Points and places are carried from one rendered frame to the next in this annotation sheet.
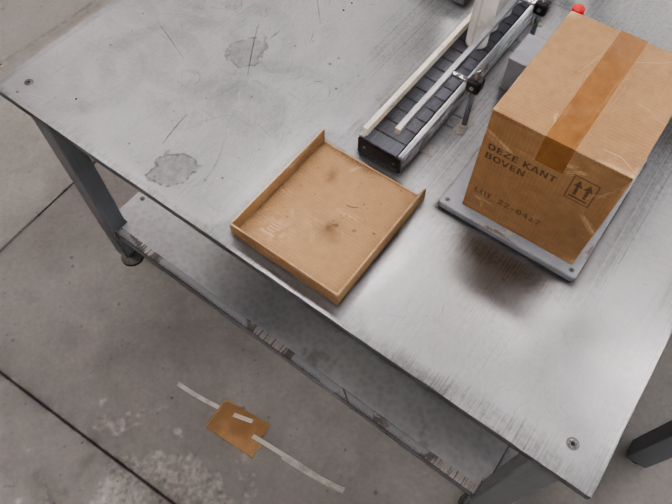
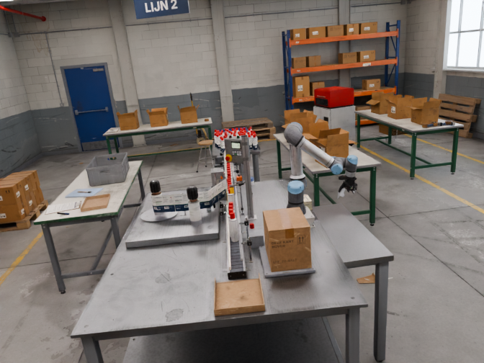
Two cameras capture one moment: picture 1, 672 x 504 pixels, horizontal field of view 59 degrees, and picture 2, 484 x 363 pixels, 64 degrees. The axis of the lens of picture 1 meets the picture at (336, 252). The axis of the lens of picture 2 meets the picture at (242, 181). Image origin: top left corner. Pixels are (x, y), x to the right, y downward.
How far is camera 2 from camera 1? 136 cm
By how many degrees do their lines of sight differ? 50
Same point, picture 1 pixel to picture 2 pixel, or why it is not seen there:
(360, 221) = (248, 292)
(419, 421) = not seen: outside the picture
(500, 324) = (310, 289)
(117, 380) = not seen: outside the picture
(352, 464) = not seen: outside the picture
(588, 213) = (306, 245)
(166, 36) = (128, 289)
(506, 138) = (275, 237)
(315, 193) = (228, 294)
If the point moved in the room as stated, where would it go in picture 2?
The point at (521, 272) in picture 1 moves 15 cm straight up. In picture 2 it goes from (302, 277) to (300, 254)
